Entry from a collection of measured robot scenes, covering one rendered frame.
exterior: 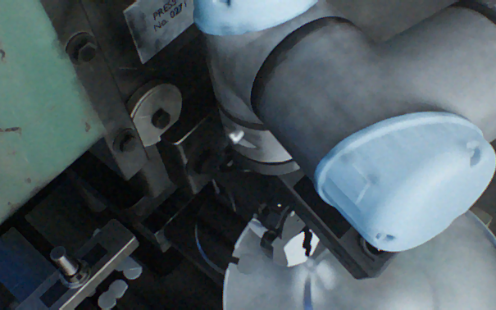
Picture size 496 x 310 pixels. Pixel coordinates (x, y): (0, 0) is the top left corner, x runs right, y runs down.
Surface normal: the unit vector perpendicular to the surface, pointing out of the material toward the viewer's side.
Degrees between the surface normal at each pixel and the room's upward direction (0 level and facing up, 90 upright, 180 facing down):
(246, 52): 47
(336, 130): 36
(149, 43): 90
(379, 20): 0
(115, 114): 90
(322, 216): 29
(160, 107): 90
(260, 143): 90
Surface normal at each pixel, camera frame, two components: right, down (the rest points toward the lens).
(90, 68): 0.74, 0.50
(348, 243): 0.27, -0.26
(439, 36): -0.20, -0.67
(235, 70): -0.84, 0.31
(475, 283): -0.04, -0.55
